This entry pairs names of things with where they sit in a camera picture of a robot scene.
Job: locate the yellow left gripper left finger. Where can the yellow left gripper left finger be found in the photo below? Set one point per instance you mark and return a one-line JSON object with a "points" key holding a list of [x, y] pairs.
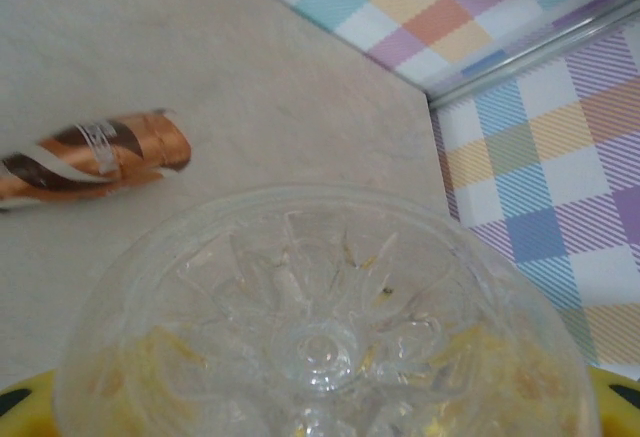
{"points": [[25, 407]]}

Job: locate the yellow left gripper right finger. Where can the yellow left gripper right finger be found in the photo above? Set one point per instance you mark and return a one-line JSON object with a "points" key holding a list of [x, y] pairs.
{"points": [[620, 402]]}

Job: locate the juice bottle with yellow label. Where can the juice bottle with yellow label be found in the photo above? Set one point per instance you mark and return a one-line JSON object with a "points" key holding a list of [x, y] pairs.
{"points": [[320, 307]]}

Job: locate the bottle with brown coffee label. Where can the bottle with brown coffee label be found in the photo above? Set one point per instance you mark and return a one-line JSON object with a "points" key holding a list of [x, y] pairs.
{"points": [[140, 142]]}

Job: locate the aluminium frame post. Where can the aluminium frame post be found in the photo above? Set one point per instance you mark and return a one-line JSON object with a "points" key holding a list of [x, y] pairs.
{"points": [[525, 52]]}

